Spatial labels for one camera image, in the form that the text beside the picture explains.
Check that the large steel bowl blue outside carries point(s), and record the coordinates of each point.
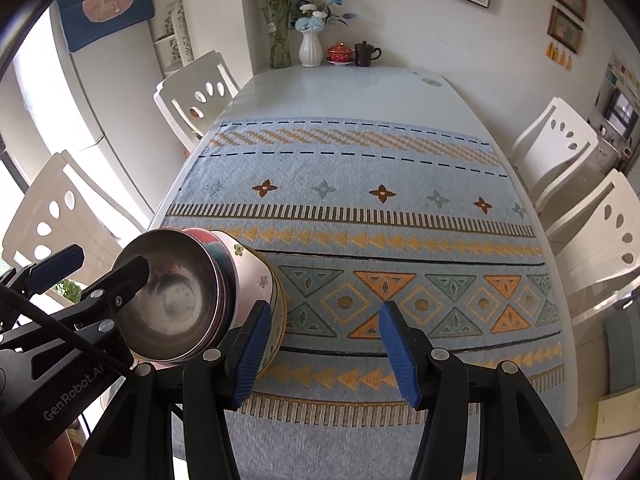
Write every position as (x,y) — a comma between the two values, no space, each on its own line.
(226,282)

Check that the white ribbed flower vase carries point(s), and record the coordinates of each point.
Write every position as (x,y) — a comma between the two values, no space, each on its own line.
(310,51)

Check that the dark brown lidded mug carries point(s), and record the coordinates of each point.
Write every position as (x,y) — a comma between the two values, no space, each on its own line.
(365,54)

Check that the yellow hanging tassels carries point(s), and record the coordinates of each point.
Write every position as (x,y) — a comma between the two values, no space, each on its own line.
(557,53)

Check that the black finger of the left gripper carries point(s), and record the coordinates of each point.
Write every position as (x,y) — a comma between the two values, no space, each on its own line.
(120,279)

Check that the lower small framed picture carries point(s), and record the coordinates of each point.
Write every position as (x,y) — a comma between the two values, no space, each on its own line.
(562,28)

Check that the white chair near left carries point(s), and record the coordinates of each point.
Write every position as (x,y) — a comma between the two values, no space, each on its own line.
(53,215)

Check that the patterned blue table mat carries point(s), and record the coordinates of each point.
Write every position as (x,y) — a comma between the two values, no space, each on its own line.
(350,214)

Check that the wall intercom screen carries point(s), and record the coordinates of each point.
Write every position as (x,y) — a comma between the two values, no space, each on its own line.
(621,114)

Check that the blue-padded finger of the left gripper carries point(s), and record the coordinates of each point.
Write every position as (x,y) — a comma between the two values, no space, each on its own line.
(41,276)

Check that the white chair far right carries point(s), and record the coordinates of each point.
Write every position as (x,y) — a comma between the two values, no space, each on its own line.
(551,150)

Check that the small steel bowl pink outside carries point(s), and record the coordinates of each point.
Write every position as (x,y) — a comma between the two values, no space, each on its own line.
(169,318)

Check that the blue cushion pink shape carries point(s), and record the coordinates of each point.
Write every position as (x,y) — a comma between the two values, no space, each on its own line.
(85,21)

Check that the round blue flower plate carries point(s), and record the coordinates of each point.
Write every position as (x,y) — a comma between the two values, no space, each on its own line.
(279,318)

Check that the white chair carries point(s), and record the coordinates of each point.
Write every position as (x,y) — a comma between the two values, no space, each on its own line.
(192,98)
(53,215)
(599,264)
(551,150)

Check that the white chair far left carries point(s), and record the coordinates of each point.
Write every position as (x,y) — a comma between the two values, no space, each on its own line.
(192,98)

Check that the white chair near right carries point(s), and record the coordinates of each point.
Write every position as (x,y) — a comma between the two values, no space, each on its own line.
(599,264)

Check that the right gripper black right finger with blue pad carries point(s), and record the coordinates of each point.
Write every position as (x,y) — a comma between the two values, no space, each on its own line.
(518,436)

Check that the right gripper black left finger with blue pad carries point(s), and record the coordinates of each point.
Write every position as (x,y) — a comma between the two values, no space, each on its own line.
(133,439)

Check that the white tree plate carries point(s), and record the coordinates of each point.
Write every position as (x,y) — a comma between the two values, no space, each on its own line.
(254,278)

